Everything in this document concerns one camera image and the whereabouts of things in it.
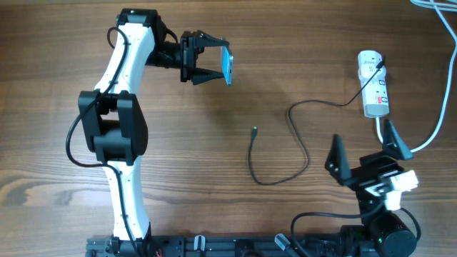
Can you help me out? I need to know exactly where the white power strip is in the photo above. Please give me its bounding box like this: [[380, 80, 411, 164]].
[[358, 50, 389, 119]]

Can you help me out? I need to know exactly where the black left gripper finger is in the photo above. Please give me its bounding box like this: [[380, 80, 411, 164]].
[[191, 68, 224, 85], [194, 30, 229, 48]]

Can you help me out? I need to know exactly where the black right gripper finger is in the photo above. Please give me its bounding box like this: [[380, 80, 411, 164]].
[[382, 119, 414, 161], [324, 134, 353, 186]]

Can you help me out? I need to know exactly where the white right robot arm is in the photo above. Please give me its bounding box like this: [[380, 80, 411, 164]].
[[325, 119, 418, 256]]

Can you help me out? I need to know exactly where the white power strip cable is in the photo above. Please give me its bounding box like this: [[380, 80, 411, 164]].
[[375, 0, 457, 154]]

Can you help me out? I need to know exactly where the white charger plug adapter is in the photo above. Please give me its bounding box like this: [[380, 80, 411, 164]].
[[358, 61, 386, 83]]

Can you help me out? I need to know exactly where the black charger cable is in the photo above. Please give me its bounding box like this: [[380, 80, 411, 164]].
[[248, 56, 386, 186]]

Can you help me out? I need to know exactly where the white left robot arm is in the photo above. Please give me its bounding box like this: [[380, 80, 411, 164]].
[[78, 9, 233, 256]]

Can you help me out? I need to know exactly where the blue screen smartphone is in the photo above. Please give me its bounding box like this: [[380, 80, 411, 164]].
[[221, 46, 233, 86]]

